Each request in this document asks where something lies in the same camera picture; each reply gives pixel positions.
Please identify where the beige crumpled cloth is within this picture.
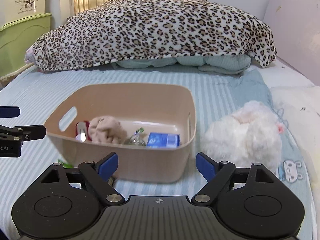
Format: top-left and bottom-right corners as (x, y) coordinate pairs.
(88, 116), (127, 145)

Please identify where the white cartoon rabbit sheet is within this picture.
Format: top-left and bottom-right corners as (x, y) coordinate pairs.
(269, 84), (320, 207)

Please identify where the pink pillow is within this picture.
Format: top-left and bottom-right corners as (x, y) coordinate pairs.
(24, 47), (36, 64)

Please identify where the beige plastic basket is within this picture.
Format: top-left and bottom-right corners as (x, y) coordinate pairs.
(44, 83), (198, 183)

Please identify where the blue striped bed sheet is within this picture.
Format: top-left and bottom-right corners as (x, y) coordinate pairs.
(0, 64), (315, 240)

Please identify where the leopard print blanket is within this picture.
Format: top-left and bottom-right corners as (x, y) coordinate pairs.
(25, 0), (278, 72)

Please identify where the light green folded quilt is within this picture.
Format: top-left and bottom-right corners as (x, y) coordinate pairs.
(111, 54), (252, 76)

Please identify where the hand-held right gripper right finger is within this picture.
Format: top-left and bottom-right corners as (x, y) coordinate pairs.
(191, 152), (282, 207)

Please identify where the white plush toy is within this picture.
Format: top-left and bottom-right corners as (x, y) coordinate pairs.
(201, 100), (287, 176)

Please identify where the blue cardboard box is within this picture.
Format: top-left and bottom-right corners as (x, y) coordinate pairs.
(146, 132), (181, 148)

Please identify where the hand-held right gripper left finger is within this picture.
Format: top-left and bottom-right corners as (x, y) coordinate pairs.
(40, 152), (126, 207)

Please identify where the pink headboard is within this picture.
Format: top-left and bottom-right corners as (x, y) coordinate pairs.
(260, 0), (320, 86)

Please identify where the green plastic drawer cabinet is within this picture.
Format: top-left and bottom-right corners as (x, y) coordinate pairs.
(0, 12), (53, 78)

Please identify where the red and white small item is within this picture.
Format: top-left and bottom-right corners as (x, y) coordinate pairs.
(75, 120), (91, 143)

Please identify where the small green item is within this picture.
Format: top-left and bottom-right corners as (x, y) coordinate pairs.
(58, 158), (73, 169)

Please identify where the clear plastic bottle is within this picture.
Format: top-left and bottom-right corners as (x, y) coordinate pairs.
(123, 128), (147, 146)

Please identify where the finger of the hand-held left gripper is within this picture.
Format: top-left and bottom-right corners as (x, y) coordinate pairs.
(0, 106), (21, 118)
(0, 125), (47, 142)

